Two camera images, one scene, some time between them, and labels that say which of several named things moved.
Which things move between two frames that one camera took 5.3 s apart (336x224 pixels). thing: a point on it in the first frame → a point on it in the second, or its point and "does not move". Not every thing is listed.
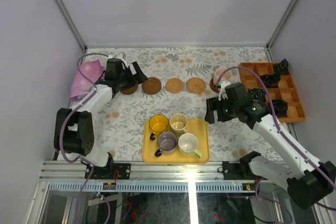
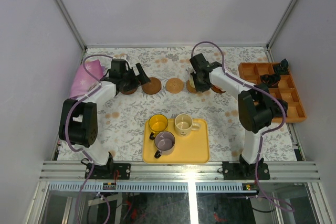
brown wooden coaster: [151, 85] does not move
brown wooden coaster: [212, 86] does not move
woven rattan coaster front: [174, 85] does not move
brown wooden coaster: [129, 90] does not move
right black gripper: [212, 104] → [200, 88]
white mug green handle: [188, 144] → [190, 78]
